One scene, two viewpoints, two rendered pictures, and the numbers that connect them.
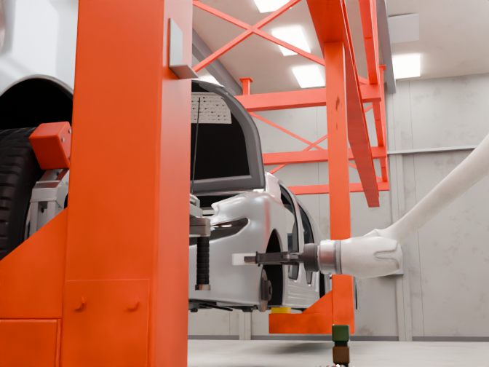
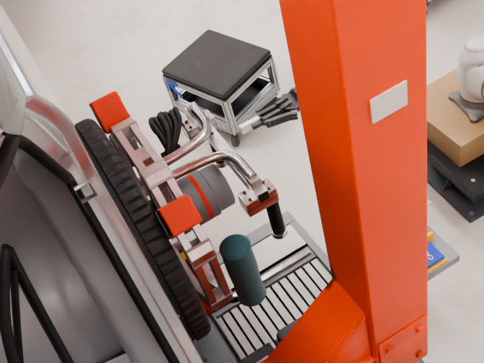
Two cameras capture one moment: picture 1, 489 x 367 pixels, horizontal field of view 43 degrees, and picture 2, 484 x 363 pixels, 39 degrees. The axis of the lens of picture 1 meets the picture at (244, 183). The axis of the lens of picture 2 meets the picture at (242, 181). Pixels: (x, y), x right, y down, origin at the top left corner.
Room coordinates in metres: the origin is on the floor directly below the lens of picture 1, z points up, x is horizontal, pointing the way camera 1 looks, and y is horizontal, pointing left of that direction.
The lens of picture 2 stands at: (0.46, 0.82, 2.21)
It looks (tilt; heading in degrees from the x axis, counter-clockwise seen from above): 47 degrees down; 330
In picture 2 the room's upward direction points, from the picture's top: 17 degrees counter-clockwise
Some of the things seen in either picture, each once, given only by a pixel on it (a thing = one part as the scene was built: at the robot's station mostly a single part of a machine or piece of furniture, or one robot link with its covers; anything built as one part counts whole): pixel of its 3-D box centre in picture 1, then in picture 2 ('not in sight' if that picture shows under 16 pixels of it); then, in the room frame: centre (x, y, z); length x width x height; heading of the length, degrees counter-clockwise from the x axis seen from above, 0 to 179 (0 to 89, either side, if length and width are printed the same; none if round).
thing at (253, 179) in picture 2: not in sight; (207, 169); (1.51, 0.29, 1.03); 0.19 x 0.18 x 0.11; 76
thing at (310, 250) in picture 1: (302, 258); (293, 101); (1.68, -0.15, 0.83); 0.09 x 0.08 x 0.07; 76
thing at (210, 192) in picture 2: not in sight; (191, 201); (1.62, 0.31, 0.85); 0.21 x 0.14 x 0.14; 76
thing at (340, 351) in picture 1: (341, 354); not in sight; (1.54, -0.23, 0.59); 0.04 x 0.04 x 0.04; 76
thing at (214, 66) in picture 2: not in sight; (222, 88); (2.62, -0.49, 0.17); 0.43 x 0.36 x 0.34; 7
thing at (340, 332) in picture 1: (340, 333); not in sight; (1.54, -0.23, 0.64); 0.04 x 0.04 x 0.04; 76
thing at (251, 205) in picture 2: not in sight; (258, 196); (1.42, 0.22, 0.93); 0.09 x 0.05 x 0.05; 76
